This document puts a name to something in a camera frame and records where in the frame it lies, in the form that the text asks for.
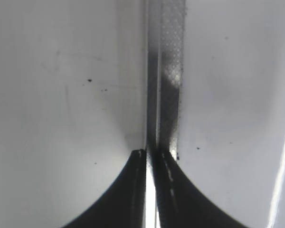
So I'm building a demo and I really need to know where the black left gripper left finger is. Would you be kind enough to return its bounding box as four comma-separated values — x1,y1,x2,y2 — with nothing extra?
65,149,146,228

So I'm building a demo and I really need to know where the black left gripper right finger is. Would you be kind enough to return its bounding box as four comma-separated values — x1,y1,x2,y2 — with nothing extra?
147,142,244,228

